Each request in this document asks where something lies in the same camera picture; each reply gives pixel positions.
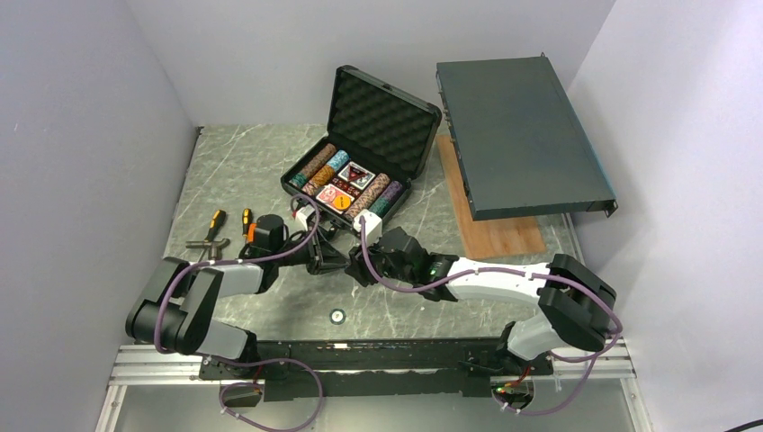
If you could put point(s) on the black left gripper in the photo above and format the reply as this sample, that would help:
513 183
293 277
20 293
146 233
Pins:
322 256

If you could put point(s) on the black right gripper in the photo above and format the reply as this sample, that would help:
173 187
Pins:
359 268

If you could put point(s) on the teal poker chip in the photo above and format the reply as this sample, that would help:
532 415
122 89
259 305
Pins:
337 316

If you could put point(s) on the yellow big blind button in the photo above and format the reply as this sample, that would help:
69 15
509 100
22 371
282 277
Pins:
342 202

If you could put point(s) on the red black all-in triangle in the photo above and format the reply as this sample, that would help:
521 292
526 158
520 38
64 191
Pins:
357 175

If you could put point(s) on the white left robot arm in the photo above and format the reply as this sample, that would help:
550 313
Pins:
175 309

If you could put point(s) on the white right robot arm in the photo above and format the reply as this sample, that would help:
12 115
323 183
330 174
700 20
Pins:
572 306

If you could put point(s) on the black poker set case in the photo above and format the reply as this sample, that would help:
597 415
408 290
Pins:
380 126

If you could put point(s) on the red playing card deck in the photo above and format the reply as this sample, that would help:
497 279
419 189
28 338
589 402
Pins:
326 196

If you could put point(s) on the green chip stack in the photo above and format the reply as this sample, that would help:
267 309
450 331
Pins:
380 207

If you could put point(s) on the red die in case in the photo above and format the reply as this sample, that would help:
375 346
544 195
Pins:
346 187

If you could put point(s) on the brown blue chip row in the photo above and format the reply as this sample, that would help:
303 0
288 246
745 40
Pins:
368 196

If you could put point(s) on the orange yellow chip stack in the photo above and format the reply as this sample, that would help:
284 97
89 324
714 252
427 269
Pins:
321 178

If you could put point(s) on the purple chip stack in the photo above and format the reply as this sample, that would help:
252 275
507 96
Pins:
391 192

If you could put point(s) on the blue playing card deck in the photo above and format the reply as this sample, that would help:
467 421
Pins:
339 174

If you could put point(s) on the light blue chip stack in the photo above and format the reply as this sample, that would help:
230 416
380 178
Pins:
338 160

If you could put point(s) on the grey metal pipe fitting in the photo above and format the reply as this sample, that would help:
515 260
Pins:
211 250

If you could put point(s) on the brown grey chip row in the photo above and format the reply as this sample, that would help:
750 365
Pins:
313 166

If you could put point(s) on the wooden board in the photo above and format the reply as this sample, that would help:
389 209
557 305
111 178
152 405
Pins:
488 238

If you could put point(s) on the dark teal rack server box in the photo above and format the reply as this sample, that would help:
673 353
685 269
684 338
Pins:
521 148

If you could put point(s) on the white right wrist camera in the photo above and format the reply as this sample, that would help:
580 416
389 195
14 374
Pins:
369 227

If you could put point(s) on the orange black handled screwdriver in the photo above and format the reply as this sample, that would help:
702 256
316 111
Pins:
248 223

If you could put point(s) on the black yellow handled screwdriver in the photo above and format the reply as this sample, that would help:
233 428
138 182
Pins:
217 221

